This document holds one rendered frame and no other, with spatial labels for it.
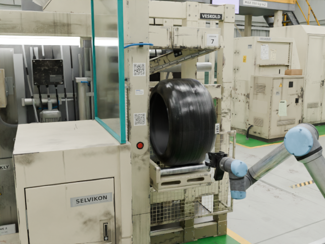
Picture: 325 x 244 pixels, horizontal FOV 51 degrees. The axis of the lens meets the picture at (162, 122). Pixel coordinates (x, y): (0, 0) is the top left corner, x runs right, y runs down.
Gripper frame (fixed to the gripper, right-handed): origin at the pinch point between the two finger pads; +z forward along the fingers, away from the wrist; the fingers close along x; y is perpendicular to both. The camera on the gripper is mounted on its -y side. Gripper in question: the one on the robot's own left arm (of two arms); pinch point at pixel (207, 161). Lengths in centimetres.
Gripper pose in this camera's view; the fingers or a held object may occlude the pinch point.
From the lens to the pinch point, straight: 197.9
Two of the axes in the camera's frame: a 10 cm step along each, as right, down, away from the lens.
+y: -0.4, -10.0, -0.7
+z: -3.5, -0.5, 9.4
